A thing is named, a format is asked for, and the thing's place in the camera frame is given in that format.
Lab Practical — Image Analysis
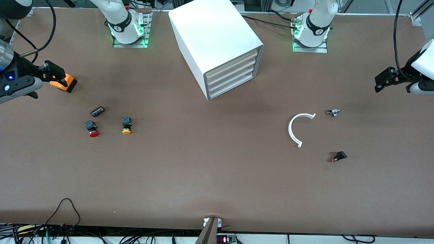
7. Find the yellow push button switch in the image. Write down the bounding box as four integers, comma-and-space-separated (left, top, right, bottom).
121, 117, 133, 135

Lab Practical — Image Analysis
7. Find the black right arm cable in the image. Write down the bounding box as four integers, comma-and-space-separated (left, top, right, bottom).
19, 0, 57, 57

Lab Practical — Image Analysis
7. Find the white curved plastic piece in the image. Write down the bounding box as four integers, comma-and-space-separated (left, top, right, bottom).
288, 113, 317, 148

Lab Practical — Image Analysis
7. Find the white plastic drawer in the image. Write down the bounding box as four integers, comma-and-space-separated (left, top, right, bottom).
205, 49, 259, 80
206, 58, 257, 86
208, 72, 255, 99
207, 65, 256, 92

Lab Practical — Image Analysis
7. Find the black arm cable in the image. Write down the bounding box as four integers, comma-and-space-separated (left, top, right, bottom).
19, 0, 57, 57
393, 0, 408, 79

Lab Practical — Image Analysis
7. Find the red push button switch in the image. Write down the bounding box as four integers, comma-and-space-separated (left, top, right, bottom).
84, 120, 100, 138

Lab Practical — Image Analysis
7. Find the aluminium frame profile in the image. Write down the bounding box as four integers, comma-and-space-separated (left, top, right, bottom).
410, 0, 434, 26

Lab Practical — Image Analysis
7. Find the orange and black block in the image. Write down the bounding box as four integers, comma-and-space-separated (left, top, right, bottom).
50, 74, 78, 93

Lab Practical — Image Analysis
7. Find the device with red display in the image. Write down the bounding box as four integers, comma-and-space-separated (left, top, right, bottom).
216, 233, 237, 244

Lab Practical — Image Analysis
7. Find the white drawer cabinet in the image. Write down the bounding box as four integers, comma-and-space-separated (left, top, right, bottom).
169, 0, 264, 101

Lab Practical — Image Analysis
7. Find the brown camera stand post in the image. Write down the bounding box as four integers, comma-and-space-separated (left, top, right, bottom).
195, 217, 223, 244

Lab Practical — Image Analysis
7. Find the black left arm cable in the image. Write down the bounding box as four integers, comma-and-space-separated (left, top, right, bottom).
393, 0, 408, 79

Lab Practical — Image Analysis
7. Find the thin black looped cable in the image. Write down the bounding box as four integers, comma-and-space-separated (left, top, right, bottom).
45, 198, 81, 227

